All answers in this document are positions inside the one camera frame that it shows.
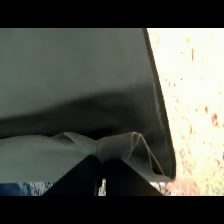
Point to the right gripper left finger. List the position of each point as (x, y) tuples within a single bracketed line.
[(80, 178)]

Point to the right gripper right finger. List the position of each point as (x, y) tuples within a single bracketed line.
[(128, 180)]

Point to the dark grey T-shirt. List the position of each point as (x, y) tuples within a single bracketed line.
[(80, 83)]

